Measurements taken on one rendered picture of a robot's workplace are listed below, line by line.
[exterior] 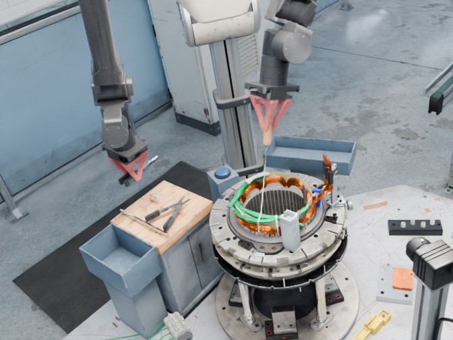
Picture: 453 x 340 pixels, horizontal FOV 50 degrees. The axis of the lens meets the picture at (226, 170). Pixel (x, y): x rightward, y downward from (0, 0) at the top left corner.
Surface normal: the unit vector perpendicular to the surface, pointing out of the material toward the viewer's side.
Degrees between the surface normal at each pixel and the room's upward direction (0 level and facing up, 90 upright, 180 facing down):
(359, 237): 0
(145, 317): 90
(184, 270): 90
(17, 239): 0
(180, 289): 90
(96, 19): 116
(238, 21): 97
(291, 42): 77
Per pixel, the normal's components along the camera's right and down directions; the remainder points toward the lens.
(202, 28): 0.20, 0.64
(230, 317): -0.15, -0.80
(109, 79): 0.17, 0.86
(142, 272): 0.76, 0.28
